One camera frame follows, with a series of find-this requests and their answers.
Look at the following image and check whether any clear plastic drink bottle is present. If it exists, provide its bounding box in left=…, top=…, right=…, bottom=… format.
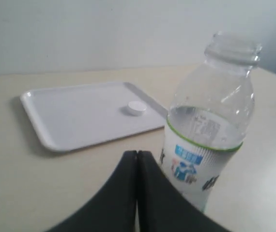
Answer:
left=159, top=32, right=262, bottom=211

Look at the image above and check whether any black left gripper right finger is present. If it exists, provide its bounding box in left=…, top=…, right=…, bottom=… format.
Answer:
left=136, top=151, right=228, bottom=232

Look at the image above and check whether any white bottle cap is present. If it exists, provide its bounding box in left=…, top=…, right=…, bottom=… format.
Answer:
left=121, top=101, right=147, bottom=116

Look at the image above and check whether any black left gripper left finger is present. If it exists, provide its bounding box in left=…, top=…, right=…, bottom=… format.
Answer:
left=49, top=151, right=138, bottom=232

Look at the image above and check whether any white plastic tray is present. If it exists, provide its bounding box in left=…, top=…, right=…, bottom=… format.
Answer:
left=20, top=82, right=167, bottom=152

